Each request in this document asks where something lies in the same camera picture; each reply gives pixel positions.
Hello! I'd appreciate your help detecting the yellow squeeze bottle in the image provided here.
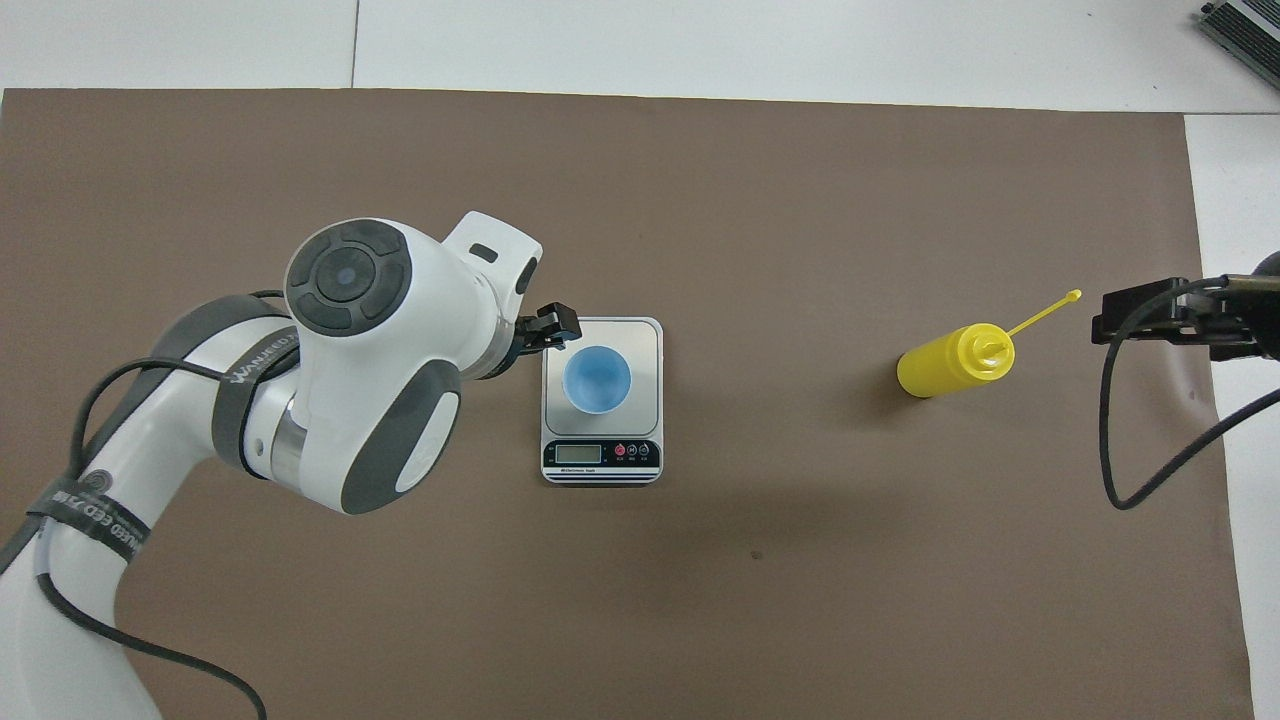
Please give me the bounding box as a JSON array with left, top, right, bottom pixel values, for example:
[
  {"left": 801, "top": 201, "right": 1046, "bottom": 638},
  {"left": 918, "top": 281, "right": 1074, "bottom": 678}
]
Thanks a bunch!
[{"left": 896, "top": 289, "right": 1084, "bottom": 400}]

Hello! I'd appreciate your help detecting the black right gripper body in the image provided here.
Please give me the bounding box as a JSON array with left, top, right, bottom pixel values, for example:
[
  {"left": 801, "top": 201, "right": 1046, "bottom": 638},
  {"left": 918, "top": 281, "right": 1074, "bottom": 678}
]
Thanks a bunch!
[{"left": 1188, "top": 274, "right": 1280, "bottom": 364}]

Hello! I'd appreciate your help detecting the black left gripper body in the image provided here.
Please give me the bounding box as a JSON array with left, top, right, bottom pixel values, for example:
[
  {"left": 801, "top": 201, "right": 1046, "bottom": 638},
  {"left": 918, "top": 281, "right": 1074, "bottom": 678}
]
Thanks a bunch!
[{"left": 479, "top": 311, "right": 552, "bottom": 380}]

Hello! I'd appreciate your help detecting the light blue plastic cup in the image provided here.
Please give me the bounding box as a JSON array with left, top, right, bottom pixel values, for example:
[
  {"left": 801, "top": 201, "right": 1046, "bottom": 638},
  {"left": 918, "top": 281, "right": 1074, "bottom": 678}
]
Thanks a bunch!
[{"left": 562, "top": 345, "right": 634, "bottom": 417}]

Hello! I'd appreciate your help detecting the silver digital kitchen scale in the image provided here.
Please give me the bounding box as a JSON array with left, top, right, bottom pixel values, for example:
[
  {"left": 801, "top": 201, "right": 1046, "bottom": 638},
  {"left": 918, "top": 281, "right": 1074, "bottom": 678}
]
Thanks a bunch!
[{"left": 541, "top": 316, "right": 665, "bottom": 487}]

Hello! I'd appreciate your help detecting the grey finned metal device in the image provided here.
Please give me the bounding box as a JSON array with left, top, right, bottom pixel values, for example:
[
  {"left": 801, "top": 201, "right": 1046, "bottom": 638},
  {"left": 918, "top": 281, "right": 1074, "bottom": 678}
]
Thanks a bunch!
[{"left": 1198, "top": 0, "right": 1280, "bottom": 94}]

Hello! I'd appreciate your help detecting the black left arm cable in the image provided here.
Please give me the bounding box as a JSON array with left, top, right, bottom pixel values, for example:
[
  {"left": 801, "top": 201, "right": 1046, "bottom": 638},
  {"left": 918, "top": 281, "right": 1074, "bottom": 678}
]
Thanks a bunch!
[{"left": 0, "top": 289, "right": 301, "bottom": 720}]

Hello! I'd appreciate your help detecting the brown table mat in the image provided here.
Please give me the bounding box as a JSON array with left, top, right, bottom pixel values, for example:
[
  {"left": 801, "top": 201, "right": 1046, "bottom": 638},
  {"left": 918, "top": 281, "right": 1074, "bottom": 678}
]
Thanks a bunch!
[{"left": 0, "top": 88, "right": 1256, "bottom": 720}]

